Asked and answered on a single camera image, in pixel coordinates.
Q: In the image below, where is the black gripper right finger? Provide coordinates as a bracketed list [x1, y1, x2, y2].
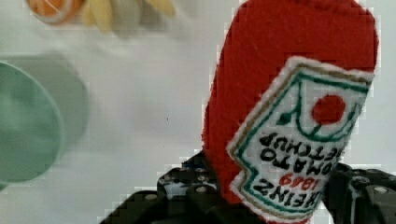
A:
[321, 163, 396, 224]

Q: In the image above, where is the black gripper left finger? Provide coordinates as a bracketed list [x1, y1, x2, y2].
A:
[100, 152, 265, 224]

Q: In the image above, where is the red plush ketchup bottle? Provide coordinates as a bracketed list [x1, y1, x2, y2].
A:
[203, 0, 378, 224]

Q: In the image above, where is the yellow plush banana bunch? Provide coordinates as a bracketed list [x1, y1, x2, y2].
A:
[82, 0, 176, 34]

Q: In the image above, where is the orange slice toy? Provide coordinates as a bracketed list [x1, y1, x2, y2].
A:
[25, 0, 84, 25]

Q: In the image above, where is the green mug with handle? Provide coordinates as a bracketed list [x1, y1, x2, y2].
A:
[0, 53, 89, 188]

